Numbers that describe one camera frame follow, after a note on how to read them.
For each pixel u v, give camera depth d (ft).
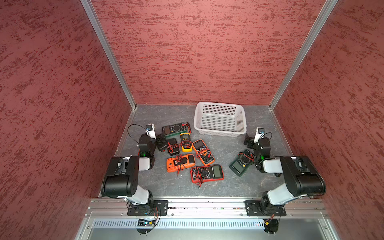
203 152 2.95
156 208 2.41
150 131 2.62
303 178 1.49
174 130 3.38
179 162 2.79
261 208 2.38
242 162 2.86
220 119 3.99
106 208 2.49
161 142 2.78
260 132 2.61
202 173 2.71
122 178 1.53
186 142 3.10
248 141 2.78
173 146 3.02
